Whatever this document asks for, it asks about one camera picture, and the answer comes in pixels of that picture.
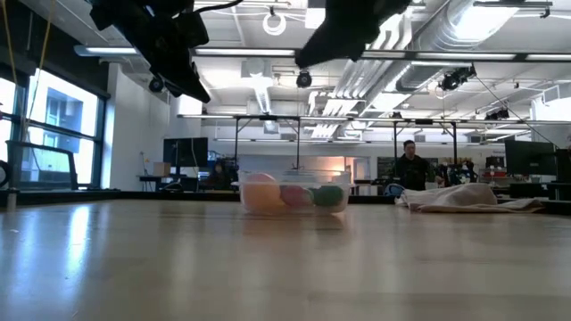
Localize clear plastic tupperware container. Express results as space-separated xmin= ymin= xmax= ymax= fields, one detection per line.
xmin=231 ymin=168 xmax=356 ymax=215

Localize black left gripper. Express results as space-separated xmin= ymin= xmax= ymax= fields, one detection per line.
xmin=128 ymin=11 xmax=211 ymax=101

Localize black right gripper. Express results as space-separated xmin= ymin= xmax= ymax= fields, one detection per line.
xmin=294 ymin=0 xmax=411 ymax=70

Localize yellow rope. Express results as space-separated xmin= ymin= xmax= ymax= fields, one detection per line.
xmin=1 ymin=0 xmax=20 ymax=86
xmin=25 ymin=0 xmax=55 ymax=135

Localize black computer monitor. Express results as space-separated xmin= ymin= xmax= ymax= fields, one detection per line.
xmin=162 ymin=136 xmax=210 ymax=169
xmin=504 ymin=139 xmax=558 ymax=177
xmin=555 ymin=148 xmax=571 ymax=184

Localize black table edge rail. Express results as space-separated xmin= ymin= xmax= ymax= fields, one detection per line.
xmin=0 ymin=187 xmax=398 ymax=207

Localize silver ceiling duct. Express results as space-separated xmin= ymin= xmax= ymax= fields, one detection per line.
xmin=394 ymin=0 xmax=521 ymax=93

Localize toy peach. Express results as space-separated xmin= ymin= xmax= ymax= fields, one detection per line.
xmin=240 ymin=172 xmax=285 ymax=214

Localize standing person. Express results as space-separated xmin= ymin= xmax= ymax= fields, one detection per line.
xmin=394 ymin=139 xmax=432 ymax=192

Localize white ceiling light strip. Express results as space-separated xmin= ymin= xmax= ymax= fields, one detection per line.
xmin=73 ymin=44 xmax=140 ymax=58

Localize red plush strawberry green leaves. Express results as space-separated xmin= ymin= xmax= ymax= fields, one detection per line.
xmin=279 ymin=185 xmax=313 ymax=208

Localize white coiled cable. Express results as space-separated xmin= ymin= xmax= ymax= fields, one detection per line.
xmin=261 ymin=12 xmax=287 ymax=37

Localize white cloth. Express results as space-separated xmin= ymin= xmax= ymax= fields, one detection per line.
xmin=396 ymin=182 xmax=545 ymax=214

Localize black metal station frame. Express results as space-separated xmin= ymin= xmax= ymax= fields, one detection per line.
xmin=392 ymin=118 xmax=459 ymax=179
xmin=231 ymin=114 xmax=303 ymax=170

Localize black window frame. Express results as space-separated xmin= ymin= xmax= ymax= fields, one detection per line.
xmin=0 ymin=62 xmax=111 ymax=191

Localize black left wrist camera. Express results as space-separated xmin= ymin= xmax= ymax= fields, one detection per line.
xmin=176 ymin=9 xmax=211 ymax=48

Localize green ball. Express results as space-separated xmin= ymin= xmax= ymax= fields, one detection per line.
xmin=311 ymin=185 xmax=346 ymax=209

